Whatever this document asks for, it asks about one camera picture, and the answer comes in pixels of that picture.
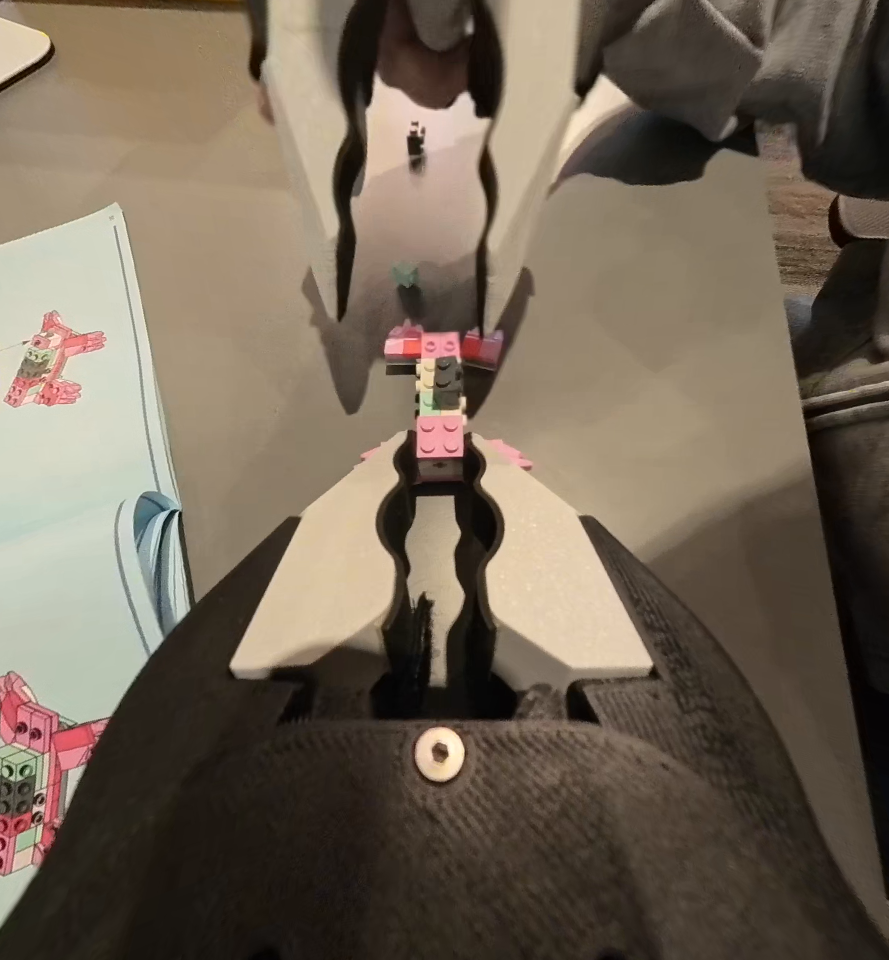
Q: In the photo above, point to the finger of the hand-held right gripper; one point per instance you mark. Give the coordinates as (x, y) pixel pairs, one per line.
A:
(302, 112)
(534, 112)

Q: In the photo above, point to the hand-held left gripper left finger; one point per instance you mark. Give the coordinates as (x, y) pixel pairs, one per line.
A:
(317, 592)

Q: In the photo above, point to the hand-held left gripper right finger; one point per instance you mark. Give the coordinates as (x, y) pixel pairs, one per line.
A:
(564, 592)

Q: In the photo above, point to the small mint green toy brick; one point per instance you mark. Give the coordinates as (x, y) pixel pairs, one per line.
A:
(405, 276)

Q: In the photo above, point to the pink toy brick model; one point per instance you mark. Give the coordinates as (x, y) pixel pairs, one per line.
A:
(441, 439)

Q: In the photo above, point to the person's right hand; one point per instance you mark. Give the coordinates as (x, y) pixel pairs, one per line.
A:
(426, 79)

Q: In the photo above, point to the small black toy brick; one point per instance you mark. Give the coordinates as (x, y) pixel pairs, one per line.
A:
(415, 139)

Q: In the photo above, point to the open light blue instruction booklet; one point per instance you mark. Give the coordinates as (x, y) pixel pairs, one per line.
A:
(54, 487)

